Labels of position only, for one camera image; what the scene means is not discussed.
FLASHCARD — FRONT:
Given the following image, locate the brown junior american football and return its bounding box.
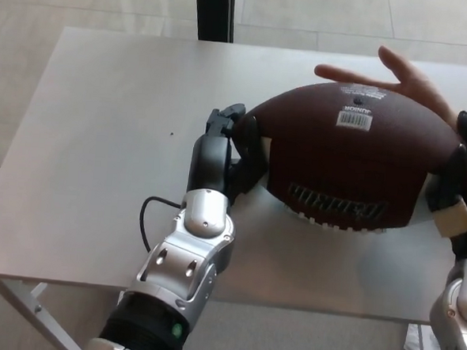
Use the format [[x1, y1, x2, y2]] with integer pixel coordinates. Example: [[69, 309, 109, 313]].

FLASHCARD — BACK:
[[233, 75, 467, 239]]

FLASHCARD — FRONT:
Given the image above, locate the crumpled white paper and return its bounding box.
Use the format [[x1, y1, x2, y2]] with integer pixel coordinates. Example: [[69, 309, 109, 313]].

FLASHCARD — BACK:
[[403, 323, 434, 350]]

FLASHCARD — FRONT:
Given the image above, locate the white slanted desk leg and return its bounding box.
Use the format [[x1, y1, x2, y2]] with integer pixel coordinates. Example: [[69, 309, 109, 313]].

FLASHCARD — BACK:
[[0, 278, 87, 350]]

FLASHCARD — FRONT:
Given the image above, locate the bare person hand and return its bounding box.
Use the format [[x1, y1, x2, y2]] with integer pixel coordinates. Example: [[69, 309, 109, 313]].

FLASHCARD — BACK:
[[312, 40, 464, 128]]

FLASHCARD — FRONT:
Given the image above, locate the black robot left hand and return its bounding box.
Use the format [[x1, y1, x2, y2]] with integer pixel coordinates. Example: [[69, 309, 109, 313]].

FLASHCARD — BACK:
[[186, 100, 273, 206]]

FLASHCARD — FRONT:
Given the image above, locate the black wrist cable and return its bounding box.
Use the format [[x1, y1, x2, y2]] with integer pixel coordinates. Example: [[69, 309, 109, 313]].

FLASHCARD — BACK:
[[138, 195, 184, 256]]

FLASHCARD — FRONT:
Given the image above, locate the black vertical window post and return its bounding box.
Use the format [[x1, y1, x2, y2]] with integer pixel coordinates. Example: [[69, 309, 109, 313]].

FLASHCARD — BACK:
[[193, 0, 237, 44]]

